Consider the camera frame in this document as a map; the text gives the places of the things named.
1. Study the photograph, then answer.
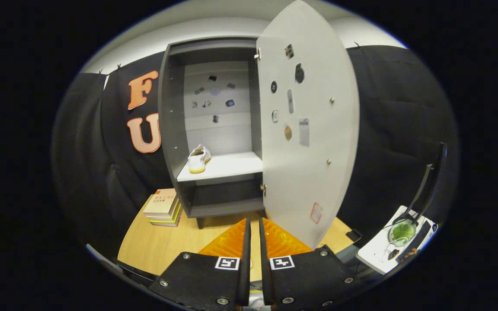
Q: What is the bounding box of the grey rounded object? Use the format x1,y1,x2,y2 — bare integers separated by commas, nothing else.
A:
85,244,121,273

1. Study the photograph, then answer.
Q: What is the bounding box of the white canvas shoe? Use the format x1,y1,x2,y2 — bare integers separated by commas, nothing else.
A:
187,144,212,175

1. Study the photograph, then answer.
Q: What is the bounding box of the grey shoe cabinet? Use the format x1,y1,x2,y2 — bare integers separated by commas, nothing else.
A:
158,36,268,230

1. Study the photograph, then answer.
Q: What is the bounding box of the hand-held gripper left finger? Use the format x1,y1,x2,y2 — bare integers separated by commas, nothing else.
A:
147,217,252,309

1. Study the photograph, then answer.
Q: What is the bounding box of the green bowl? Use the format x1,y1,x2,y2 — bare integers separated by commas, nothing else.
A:
388,218,418,247

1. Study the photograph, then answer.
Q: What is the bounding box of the beige shoe cabinet door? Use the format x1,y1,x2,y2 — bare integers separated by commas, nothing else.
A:
255,0,361,251

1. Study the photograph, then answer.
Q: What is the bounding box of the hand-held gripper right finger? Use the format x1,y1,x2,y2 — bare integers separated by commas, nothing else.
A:
259,217,362,311

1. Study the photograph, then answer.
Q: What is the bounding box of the black curved stand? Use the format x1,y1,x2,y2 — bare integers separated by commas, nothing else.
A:
393,142,448,226

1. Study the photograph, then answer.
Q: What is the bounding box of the black backdrop cloth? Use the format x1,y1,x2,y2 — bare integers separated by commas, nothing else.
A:
50,45,461,260

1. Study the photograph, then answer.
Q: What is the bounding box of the stack of books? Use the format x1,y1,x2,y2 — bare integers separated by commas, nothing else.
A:
143,188,184,228

